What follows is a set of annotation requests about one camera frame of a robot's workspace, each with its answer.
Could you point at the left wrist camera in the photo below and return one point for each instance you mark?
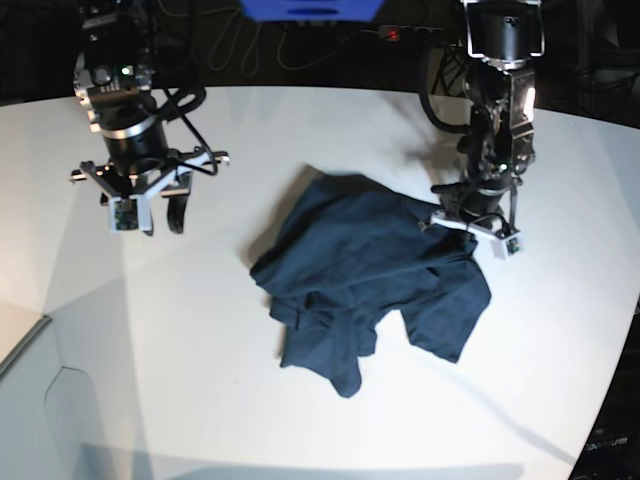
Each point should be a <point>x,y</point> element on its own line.
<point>505,246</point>

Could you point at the black power strip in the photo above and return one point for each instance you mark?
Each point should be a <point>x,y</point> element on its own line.
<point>398,33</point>

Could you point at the dark blue t-shirt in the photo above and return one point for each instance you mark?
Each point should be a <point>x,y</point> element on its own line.
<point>351,251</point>

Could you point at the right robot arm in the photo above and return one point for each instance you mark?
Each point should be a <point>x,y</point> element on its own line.
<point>113,77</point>

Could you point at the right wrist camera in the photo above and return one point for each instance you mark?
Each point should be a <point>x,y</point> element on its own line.
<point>123,214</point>

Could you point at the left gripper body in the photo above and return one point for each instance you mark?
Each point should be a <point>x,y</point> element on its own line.
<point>480,207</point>

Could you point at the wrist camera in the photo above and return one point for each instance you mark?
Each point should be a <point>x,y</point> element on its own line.
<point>505,246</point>
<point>123,214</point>

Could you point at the blue plastic bin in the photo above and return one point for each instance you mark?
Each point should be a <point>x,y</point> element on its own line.
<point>311,10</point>

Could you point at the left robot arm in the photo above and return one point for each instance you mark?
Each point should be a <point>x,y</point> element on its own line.
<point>502,39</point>

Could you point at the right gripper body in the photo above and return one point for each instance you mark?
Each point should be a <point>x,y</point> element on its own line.
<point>146,168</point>

